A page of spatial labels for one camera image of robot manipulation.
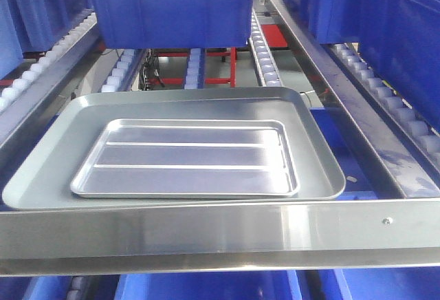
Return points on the silver ribbed metal tray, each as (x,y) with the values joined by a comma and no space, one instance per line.
(177,159)

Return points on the large grey plastic tray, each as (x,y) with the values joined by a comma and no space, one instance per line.
(43,181)

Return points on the front steel shelf beam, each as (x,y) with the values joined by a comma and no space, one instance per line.
(224,237)

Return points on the left steel shelf divider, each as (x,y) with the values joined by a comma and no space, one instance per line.
(33,109)

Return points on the blue bin right shelf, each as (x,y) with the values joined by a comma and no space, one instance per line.
(398,38)

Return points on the blue bin shelf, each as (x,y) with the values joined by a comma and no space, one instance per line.
(35,26)
(398,38)

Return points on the blue bin left shelf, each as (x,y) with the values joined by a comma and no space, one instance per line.
(35,26)

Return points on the large blue bin centre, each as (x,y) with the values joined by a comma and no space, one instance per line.
(141,24)

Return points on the blue bin under beam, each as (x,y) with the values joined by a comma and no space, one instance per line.
(210,285)

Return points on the middle white roller rail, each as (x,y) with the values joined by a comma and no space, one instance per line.
(195,73)

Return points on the white roller rail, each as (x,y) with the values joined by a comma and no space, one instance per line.
(266,69)
(119,75)
(195,73)

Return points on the right white roller rail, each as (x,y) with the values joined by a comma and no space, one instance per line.
(266,69)

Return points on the red metal cart frame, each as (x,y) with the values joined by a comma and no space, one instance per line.
(173,64)

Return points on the left white roller rail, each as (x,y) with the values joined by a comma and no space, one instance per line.
(119,75)

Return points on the far right roller rail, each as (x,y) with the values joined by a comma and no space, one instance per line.
(407,118)

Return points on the far left roller rail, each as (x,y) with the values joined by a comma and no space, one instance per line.
(19,85)

